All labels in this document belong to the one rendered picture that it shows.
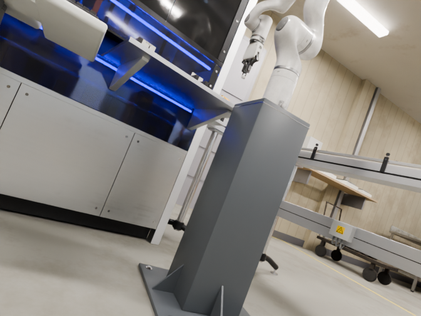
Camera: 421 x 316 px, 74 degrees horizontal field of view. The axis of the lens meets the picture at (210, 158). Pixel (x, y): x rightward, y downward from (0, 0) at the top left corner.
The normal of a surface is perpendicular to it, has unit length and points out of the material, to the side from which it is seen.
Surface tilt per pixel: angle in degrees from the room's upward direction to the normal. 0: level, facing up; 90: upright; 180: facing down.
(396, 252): 90
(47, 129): 90
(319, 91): 90
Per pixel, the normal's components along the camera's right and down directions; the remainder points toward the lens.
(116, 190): 0.56, 0.15
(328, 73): 0.39, 0.07
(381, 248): -0.74, -0.34
